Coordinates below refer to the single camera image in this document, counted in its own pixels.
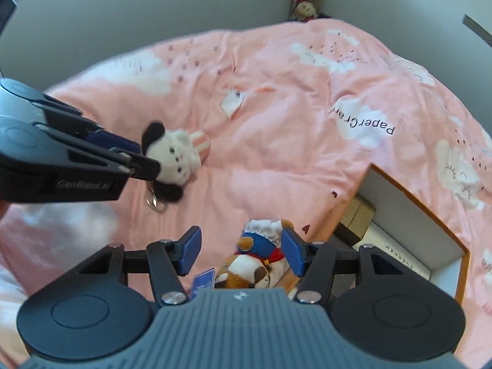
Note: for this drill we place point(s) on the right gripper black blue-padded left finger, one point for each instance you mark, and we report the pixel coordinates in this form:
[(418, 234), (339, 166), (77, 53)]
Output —
[(105, 275)]

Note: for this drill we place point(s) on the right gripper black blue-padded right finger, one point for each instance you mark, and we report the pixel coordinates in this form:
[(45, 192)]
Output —
[(317, 263)]

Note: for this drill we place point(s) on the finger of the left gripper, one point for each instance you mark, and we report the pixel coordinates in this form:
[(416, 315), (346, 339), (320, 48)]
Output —
[(105, 139), (141, 167)]

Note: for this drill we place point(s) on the white black-eared plush keychain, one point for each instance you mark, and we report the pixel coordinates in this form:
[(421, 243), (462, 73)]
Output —
[(180, 155)]

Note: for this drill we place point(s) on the sailor bear plush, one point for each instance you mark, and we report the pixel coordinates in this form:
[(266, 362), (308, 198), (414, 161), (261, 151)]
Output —
[(258, 261)]

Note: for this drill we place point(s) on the blue paper hang tag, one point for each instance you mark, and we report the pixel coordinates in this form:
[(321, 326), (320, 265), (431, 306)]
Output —
[(204, 280)]

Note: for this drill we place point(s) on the gold small box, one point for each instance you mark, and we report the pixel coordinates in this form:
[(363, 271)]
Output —
[(355, 221)]

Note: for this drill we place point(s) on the white long box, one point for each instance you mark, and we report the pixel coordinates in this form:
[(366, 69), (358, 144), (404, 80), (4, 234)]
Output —
[(380, 239)]

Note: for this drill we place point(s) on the orange storage box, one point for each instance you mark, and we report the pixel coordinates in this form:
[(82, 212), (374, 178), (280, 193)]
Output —
[(420, 212)]

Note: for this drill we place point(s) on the pink cloud-print duvet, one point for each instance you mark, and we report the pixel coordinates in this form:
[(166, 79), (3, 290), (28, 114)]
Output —
[(295, 114)]

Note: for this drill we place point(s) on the grey wall switch plate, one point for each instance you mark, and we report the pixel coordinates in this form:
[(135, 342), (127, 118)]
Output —
[(477, 29)]

